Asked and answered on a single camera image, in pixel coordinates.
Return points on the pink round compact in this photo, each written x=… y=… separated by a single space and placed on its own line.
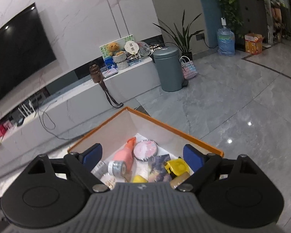
x=145 y=150

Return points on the white router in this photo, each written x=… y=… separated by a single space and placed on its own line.
x=26 y=109

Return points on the pink box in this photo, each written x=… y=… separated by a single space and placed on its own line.
x=7 y=125

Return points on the gold square box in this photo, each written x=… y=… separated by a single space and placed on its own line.
x=179 y=180

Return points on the long-leaf potted plant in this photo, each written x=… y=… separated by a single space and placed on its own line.
x=184 y=36

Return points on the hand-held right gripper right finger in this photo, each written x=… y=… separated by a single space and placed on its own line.
x=193 y=157

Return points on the stacked woven baskets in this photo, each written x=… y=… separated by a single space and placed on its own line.
x=120 y=62

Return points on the printed cardboard box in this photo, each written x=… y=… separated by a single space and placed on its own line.
x=253 y=44

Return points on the silver round compact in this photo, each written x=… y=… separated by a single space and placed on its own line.
x=109 y=185

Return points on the red box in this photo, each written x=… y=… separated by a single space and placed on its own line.
x=0 y=130

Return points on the blue water bottle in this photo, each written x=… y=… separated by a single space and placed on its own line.
x=226 y=41

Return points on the green picture board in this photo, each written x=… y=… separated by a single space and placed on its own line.
x=104 y=53

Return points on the pink pump bottle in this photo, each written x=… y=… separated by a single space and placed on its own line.
x=125 y=154

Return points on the white marble tv console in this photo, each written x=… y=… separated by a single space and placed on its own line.
x=87 y=94

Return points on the grey cabinet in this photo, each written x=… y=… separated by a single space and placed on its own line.
x=252 y=14

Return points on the white round hand fan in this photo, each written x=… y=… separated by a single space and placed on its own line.
x=131 y=47

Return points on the yellow tape measure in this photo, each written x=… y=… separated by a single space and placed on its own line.
x=177 y=166

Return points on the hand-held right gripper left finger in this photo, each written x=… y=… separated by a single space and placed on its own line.
x=92 y=154

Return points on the decorative plate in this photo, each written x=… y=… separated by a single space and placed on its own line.
x=144 y=48

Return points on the clear labelled box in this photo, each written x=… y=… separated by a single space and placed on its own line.
x=99 y=170

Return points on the grey pedal trash can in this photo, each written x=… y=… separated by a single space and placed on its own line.
x=168 y=70

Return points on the green vine plant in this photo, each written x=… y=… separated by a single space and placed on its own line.
x=224 y=0

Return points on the black television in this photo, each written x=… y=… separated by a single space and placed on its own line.
x=17 y=60

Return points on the dark printed card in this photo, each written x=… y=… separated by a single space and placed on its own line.
x=157 y=168

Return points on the orange cardboard box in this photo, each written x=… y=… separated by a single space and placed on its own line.
x=126 y=126

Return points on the pink woven bag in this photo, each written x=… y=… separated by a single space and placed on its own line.
x=189 y=69

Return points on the brown teddy bear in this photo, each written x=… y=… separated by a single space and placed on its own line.
x=113 y=48

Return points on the yellow bulb-shaped bottle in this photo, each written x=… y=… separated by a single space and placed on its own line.
x=139 y=179

